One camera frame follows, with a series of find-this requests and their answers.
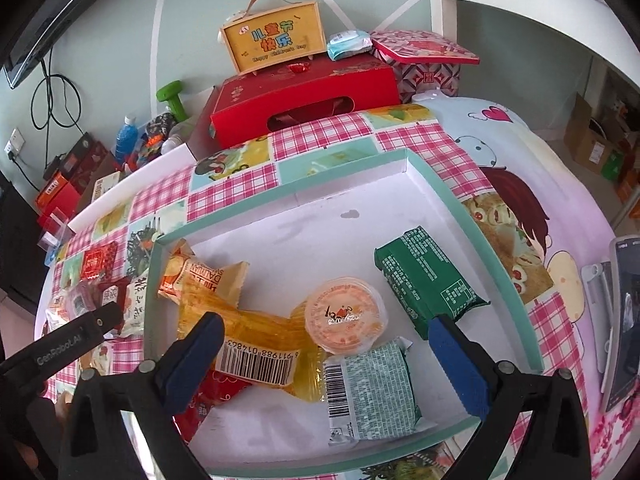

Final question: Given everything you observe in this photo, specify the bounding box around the orange jelly cup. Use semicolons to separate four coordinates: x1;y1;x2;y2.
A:
303;280;390;356

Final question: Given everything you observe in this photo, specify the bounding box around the yellow translucent snack packet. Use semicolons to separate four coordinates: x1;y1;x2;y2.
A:
177;280;331;403

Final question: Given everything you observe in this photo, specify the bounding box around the smartphone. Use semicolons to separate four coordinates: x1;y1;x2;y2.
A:
600;234;640;413

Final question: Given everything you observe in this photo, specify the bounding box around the clear plastic box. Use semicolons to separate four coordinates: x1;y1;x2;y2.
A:
37;207;76;256

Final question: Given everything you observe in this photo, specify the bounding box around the red patterned lidded box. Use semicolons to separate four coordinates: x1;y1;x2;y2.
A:
370;29;480;103

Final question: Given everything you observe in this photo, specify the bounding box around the light green patterned snack packet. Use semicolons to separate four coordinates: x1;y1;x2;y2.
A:
322;337;438;447

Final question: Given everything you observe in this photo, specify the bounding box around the dark green snack packet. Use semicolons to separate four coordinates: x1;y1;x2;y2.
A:
374;226;492;342

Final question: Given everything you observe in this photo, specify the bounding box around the red patterned packet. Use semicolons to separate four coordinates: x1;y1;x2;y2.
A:
80;241;119;281

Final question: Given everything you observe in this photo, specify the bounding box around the brown cardboard box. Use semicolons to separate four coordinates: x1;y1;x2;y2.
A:
564;91;621;176

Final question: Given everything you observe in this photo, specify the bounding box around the orange beige bread packet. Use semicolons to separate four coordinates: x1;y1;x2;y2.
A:
157;240;251;311

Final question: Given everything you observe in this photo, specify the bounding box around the red crinkled snack packet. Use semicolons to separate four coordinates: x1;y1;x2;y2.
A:
172;372;256;446

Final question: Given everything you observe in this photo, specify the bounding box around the black cabinet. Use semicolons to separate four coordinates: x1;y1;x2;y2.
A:
0;170;51;306

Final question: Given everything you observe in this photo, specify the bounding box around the black cable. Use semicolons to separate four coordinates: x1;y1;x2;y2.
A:
30;45;83;176

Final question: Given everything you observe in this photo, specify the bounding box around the orange box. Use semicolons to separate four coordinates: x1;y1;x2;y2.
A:
35;172;68;211

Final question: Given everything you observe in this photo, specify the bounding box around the white wall socket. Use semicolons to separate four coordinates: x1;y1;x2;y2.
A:
4;129;26;158

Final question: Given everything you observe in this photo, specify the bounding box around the yellow gift box with handle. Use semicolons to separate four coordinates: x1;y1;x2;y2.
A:
218;0;328;75

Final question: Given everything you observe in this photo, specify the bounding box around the white board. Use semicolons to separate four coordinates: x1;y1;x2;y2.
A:
67;142;198;231

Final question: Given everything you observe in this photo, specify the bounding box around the colourful toy pile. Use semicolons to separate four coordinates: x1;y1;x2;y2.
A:
132;112;176;161

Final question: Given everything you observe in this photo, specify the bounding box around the dark red snack packet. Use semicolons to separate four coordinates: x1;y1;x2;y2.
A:
95;280;132;333

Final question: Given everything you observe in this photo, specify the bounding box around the cartoon printed white sheet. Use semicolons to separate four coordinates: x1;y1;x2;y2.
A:
415;92;640;480

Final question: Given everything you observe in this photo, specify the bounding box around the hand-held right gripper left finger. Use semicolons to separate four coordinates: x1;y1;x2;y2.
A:
59;311;226;480

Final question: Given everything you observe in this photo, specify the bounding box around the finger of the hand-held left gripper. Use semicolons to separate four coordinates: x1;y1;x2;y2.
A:
80;302;124;349

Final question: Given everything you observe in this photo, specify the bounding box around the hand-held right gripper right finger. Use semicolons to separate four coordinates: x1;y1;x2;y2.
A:
427;314;593;480

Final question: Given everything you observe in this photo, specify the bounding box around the bright red box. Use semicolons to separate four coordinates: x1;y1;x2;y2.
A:
37;185;81;231

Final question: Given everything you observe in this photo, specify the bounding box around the pink snack packet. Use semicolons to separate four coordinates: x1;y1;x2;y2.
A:
65;282;98;318

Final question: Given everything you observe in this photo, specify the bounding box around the clear steamed cake packet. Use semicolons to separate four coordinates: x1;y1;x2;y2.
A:
82;342;123;376

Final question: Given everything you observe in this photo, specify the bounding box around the black wall television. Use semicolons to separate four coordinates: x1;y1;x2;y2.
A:
0;0;151;88

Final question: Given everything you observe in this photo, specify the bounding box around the green dumbbell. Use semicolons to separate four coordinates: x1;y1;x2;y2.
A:
156;81;188;121

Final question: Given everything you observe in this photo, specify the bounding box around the large red gift box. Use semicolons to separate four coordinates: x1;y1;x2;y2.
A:
192;52;401;150

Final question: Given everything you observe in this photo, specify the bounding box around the white calligraphy snack packet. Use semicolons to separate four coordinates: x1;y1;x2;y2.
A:
120;275;151;338

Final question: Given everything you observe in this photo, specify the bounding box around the clear plastic bottle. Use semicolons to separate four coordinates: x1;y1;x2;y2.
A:
160;115;201;153

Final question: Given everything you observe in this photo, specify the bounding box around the dark red box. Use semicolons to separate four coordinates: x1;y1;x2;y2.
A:
60;132;108;193

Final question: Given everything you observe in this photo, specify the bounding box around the wet wipes pack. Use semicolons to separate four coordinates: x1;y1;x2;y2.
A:
326;30;373;61

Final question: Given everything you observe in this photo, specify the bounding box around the white shelf unit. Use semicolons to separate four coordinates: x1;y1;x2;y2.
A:
425;0;640;106

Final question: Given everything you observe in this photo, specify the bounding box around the white printed card box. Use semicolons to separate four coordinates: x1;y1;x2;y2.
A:
90;170;123;206

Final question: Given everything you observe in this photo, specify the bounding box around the teal shallow cardboard tray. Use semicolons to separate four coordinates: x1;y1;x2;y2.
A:
145;147;546;478

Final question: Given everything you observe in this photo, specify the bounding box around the blue liquid bottle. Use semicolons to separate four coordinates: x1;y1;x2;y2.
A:
114;114;140;158

